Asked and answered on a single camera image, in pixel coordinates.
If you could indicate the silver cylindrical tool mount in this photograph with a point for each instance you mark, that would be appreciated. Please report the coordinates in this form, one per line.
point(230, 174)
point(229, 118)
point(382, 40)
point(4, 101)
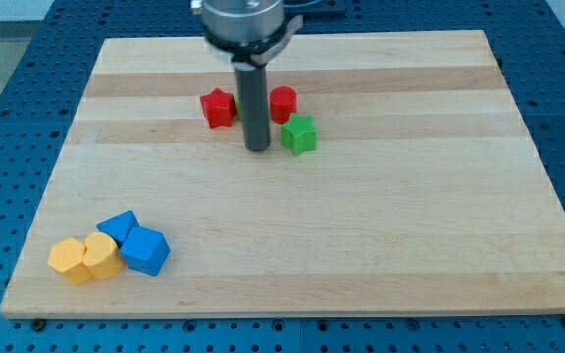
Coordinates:
point(246, 32)

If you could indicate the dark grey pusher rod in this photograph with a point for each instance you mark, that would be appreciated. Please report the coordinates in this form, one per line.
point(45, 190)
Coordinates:
point(253, 99)

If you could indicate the red star block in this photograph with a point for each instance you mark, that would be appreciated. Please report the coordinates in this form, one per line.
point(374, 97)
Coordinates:
point(219, 108)

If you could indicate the green star block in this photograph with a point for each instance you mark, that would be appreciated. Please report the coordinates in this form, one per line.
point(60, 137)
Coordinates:
point(299, 134)

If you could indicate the green block behind rod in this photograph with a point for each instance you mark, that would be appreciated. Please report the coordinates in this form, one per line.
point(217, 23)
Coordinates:
point(237, 106)

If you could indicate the red cylinder block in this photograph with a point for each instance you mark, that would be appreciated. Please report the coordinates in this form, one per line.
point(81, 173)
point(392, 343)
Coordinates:
point(283, 102)

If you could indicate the wooden board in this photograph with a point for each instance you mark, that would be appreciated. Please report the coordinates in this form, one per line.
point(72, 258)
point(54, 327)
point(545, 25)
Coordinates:
point(425, 196)

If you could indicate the blue triangle block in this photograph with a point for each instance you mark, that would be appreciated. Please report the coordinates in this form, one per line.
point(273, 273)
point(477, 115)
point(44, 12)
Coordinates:
point(119, 226)

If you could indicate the blue cube block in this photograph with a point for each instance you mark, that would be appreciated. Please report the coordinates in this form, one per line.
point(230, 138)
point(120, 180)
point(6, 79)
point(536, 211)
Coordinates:
point(145, 250)

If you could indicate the yellow cylinder block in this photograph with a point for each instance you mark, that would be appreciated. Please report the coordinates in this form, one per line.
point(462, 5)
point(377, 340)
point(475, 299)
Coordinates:
point(102, 256)

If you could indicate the yellow hexagon block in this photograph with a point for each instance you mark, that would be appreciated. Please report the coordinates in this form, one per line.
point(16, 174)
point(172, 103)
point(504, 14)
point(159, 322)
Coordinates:
point(66, 259)

